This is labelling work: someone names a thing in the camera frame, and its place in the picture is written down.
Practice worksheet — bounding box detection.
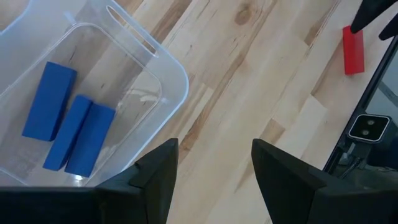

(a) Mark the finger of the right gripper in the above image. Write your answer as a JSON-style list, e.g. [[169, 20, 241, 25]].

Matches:
[[378, 20, 398, 42], [349, 0, 398, 35]]

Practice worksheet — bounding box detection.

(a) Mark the red block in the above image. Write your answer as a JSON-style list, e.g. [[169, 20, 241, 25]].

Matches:
[[342, 25, 365, 76]]

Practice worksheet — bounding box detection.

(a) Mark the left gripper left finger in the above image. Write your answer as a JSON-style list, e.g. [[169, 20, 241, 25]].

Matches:
[[96, 138, 180, 224]]

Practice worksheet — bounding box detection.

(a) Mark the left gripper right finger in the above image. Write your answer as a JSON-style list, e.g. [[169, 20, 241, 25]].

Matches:
[[251, 138, 328, 224]]

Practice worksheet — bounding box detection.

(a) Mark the clear plastic bin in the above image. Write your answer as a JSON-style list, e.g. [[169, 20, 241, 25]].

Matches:
[[0, 0, 190, 187]]

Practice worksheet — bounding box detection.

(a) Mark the small silver-rimmed camera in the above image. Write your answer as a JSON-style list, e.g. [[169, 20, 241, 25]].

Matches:
[[347, 113, 392, 144]]

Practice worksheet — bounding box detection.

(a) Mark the purple block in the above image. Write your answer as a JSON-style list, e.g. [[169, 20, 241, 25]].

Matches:
[[64, 102, 116, 179], [42, 94, 94, 172], [21, 61, 78, 142]]

